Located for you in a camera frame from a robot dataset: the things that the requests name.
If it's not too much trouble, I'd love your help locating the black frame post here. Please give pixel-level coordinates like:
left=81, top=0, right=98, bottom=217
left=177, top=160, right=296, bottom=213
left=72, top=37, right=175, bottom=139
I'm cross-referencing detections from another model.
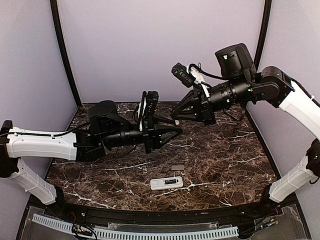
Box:
left=49, top=0, right=82, bottom=108
left=254, top=0, right=272, bottom=70

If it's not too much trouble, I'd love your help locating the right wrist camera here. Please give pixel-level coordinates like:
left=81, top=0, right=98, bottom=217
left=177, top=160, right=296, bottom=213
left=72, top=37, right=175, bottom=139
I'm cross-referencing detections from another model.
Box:
left=171, top=62, right=211, bottom=98

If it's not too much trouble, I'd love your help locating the right black frame post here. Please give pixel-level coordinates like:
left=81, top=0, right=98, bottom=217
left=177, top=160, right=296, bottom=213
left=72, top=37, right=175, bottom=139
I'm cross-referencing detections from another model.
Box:
left=254, top=0, right=272, bottom=70

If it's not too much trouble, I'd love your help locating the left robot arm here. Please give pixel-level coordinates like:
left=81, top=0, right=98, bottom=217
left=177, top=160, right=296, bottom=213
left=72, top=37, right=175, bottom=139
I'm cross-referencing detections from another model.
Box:
left=0, top=100, right=183, bottom=218

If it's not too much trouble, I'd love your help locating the white remote control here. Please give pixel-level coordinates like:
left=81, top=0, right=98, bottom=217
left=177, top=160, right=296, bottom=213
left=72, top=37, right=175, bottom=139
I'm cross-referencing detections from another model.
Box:
left=150, top=176, right=184, bottom=191

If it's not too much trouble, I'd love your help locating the grey battery cover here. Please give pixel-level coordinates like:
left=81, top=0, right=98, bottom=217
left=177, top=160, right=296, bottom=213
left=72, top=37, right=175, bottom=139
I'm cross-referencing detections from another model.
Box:
left=171, top=165, right=185, bottom=171

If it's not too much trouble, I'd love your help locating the left black frame post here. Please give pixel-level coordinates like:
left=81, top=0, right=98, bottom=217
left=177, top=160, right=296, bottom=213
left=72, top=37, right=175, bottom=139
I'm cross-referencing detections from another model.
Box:
left=49, top=0, right=82, bottom=108

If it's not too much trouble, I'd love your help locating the black front rail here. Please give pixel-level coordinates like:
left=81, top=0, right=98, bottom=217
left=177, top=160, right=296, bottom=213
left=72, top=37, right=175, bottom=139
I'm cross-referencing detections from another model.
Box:
left=27, top=193, right=301, bottom=228

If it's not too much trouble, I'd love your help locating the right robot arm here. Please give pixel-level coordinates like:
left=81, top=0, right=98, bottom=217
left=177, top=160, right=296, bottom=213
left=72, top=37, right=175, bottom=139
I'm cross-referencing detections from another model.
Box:
left=171, top=43, right=320, bottom=217

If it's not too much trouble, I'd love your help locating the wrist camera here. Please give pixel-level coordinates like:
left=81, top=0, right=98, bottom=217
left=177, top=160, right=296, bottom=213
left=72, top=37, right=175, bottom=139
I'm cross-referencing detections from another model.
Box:
left=171, top=62, right=211, bottom=98
left=136, top=91, right=159, bottom=132

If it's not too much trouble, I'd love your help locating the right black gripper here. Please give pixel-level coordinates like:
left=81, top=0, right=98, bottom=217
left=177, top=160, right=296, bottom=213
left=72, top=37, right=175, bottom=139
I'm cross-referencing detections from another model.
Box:
left=170, top=73, right=255, bottom=125

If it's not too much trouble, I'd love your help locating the white slotted cable duct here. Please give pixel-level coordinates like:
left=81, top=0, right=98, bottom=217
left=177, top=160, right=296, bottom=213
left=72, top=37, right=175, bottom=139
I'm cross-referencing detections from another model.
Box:
left=31, top=213, right=239, bottom=240

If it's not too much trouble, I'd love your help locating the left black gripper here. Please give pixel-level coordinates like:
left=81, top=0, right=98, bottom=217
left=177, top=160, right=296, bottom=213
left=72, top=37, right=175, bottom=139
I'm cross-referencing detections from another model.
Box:
left=102, top=113, right=184, bottom=154

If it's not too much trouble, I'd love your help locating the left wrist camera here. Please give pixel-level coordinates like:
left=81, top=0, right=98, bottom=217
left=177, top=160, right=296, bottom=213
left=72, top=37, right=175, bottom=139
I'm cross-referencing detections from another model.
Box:
left=136, top=91, right=159, bottom=132

